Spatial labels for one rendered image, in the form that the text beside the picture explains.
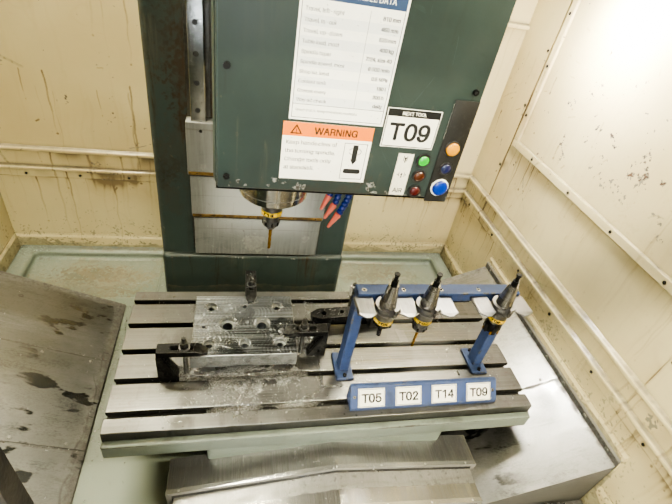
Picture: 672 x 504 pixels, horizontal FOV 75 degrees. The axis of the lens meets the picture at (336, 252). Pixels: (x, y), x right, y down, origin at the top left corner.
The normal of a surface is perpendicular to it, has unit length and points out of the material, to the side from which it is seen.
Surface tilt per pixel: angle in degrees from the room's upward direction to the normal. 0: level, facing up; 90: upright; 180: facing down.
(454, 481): 8
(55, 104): 90
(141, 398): 0
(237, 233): 90
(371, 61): 90
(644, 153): 90
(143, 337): 0
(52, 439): 24
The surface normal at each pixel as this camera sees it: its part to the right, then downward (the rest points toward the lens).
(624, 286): -0.97, -0.02
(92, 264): 0.15, -0.78
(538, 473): -0.25, -0.72
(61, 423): 0.54, -0.70
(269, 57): 0.16, 0.62
